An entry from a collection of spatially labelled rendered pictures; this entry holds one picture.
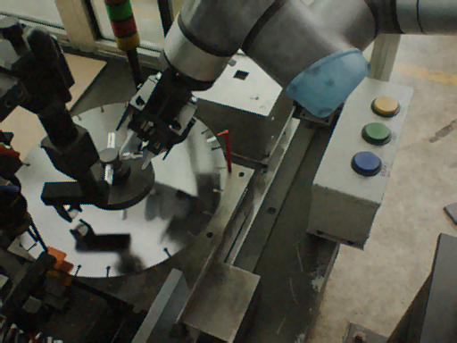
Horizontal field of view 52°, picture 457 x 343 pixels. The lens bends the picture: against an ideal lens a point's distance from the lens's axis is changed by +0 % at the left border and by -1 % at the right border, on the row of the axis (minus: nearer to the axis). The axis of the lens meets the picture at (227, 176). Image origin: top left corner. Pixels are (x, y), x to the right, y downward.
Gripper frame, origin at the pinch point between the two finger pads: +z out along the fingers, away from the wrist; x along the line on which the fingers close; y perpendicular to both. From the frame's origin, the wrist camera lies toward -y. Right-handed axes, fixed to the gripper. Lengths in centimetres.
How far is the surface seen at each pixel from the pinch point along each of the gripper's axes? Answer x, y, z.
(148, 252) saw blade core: 8.4, 12.7, 2.3
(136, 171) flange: 1.1, 1.3, 2.7
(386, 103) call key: 31.6, -27.6, -15.1
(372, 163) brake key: 32.0, -13.5, -12.2
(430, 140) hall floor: 95, -124, 34
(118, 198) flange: 1.1, 6.4, 4.0
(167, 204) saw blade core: 7.5, 5.0, 1.1
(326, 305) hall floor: 76, -44, 63
